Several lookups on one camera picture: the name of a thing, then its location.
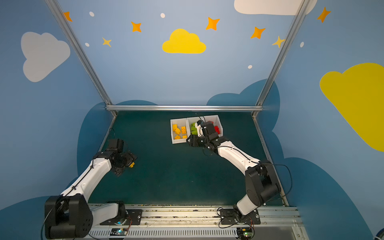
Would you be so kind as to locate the controller board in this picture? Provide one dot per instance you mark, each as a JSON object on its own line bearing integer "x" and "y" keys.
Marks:
{"x": 244, "y": 233}
{"x": 119, "y": 232}

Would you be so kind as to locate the left controller board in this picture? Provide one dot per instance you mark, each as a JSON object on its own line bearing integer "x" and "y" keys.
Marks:
{"x": 119, "y": 232}

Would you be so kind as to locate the right controller board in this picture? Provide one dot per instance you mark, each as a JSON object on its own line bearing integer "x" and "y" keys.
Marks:
{"x": 244, "y": 233}

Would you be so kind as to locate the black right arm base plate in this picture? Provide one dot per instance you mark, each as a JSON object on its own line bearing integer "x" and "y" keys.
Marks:
{"x": 232, "y": 217}

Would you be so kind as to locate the white left bin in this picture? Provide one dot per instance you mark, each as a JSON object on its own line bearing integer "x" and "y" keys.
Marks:
{"x": 180, "y": 123}

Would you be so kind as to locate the aluminium front rail base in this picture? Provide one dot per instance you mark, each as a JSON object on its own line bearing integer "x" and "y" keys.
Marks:
{"x": 202, "y": 222}

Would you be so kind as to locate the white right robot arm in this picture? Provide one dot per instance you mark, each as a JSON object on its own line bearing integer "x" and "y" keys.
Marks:
{"x": 261, "y": 181}

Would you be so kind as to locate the aluminium back rail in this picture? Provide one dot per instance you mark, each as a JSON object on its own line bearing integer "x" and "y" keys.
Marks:
{"x": 137, "y": 108}

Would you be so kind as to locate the aluminium corner post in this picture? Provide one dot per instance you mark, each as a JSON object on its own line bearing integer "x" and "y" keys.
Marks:
{"x": 64, "y": 24}
{"x": 291, "y": 34}

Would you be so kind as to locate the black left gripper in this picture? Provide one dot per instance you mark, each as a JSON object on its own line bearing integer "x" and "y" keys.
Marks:
{"x": 125, "y": 162}

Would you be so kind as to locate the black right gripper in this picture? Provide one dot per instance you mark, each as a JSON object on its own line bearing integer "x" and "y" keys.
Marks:
{"x": 194, "y": 140}

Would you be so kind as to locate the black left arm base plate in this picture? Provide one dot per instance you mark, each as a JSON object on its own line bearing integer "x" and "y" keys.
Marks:
{"x": 132, "y": 217}

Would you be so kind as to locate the white middle bin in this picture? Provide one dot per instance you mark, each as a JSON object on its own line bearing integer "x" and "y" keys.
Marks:
{"x": 197, "y": 120}

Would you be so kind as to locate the aluminium left corner post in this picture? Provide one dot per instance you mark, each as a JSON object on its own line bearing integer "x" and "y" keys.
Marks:
{"x": 64, "y": 24}

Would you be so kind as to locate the aluminium right corner post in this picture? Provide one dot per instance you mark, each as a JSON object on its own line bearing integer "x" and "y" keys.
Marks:
{"x": 291, "y": 34}

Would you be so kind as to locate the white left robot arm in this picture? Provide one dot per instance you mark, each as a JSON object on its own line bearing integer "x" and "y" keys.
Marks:
{"x": 68, "y": 215}

